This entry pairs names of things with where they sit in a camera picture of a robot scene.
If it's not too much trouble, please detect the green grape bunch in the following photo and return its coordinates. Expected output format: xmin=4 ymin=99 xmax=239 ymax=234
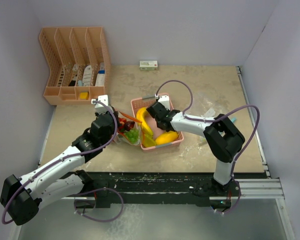
xmin=124 ymin=129 xmax=139 ymax=144

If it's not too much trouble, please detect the white tube in organizer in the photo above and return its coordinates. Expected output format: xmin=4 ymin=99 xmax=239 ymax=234
xmin=82 ymin=65 xmax=93 ymax=87

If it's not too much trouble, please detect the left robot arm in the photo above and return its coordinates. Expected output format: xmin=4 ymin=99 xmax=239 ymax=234
xmin=0 ymin=101 xmax=119 ymax=226

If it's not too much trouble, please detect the clear blue-zipper bag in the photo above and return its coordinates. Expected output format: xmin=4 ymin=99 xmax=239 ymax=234
xmin=189 ymin=92 xmax=238 ymax=146

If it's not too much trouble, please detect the yellow banana bunch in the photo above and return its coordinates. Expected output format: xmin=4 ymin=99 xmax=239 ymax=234
xmin=135 ymin=107 xmax=154 ymax=137

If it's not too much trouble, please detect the orange desk file organizer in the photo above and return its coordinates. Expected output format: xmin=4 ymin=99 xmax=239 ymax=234
xmin=39 ymin=26 xmax=112 ymax=106

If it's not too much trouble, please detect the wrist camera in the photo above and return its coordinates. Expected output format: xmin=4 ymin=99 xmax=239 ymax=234
xmin=91 ymin=94 xmax=110 ymax=113
xmin=156 ymin=94 xmax=171 ymax=110

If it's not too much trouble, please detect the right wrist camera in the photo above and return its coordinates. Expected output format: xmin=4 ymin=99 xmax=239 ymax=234
xmin=156 ymin=94 xmax=171 ymax=110

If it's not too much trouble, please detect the pink plastic basket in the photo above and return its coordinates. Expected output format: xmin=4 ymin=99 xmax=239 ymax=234
xmin=130 ymin=96 xmax=184 ymax=152

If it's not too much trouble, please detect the green starfruit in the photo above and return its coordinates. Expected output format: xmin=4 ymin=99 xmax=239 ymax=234
xmin=142 ymin=134 xmax=157 ymax=148

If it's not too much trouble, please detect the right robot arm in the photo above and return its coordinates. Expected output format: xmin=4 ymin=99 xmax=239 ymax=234
xmin=146 ymin=101 xmax=245 ymax=196

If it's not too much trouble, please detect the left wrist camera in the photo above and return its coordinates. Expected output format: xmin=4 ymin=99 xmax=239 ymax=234
xmin=91 ymin=94 xmax=110 ymax=113

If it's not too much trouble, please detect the yellow mango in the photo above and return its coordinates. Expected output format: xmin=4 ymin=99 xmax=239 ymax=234
xmin=155 ymin=131 xmax=179 ymax=145

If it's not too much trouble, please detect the clear orange-zipper bag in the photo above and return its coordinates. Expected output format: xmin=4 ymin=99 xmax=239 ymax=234
xmin=114 ymin=110 xmax=143 ymax=146

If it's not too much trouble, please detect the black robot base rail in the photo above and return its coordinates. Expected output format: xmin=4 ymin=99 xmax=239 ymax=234
xmin=49 ymin=171 xmax=268 ymax=208

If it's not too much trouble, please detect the green white small box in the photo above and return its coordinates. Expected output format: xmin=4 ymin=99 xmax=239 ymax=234
xmin=139 ymin=60 xmax=158 ymax=71

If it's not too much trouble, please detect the red strawberry cluster with leaves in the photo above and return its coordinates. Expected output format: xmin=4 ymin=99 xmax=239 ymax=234
xmin=118 ymin=117 xmax=135 ymax=133

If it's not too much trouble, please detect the yellow sponge in organizer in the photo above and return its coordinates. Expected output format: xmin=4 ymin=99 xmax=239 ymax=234
xmin=79 ymin=92 xmax=89 ymax=100

